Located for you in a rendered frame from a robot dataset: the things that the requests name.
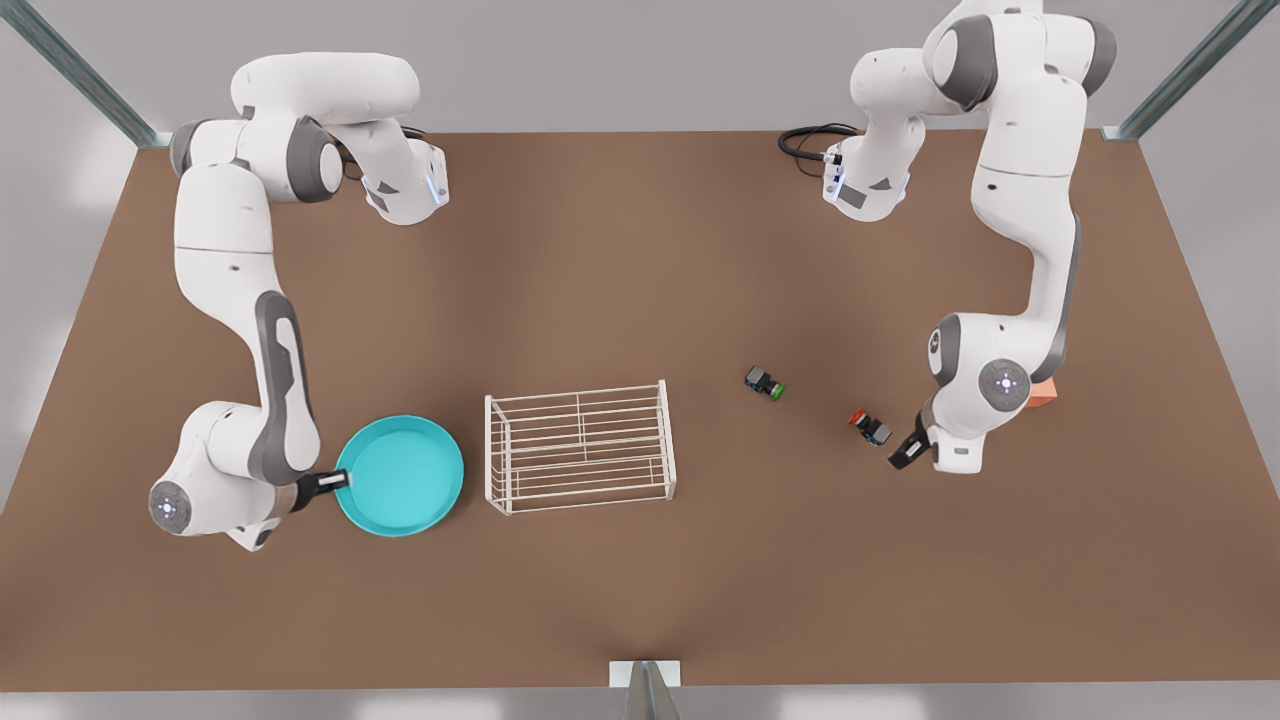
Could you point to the turquoise round plate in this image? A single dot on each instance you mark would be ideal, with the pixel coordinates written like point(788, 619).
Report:
point(400, 476)

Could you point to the red button switch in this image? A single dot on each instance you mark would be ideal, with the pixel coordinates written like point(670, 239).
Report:
point(869, 425)

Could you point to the orange block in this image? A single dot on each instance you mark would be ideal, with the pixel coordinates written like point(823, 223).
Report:
point(1042, 394)

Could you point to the green button switch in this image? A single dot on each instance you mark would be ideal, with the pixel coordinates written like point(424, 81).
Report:
point(765, 381)

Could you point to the silver frame post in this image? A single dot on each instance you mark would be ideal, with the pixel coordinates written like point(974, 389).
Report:
point(647, 692)
point(1190, 68)
point(78, 70)

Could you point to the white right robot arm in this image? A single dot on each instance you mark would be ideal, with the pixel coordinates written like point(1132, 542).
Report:
point(228, 290)

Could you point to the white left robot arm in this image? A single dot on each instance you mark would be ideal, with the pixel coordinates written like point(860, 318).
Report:
point(1020, 200)

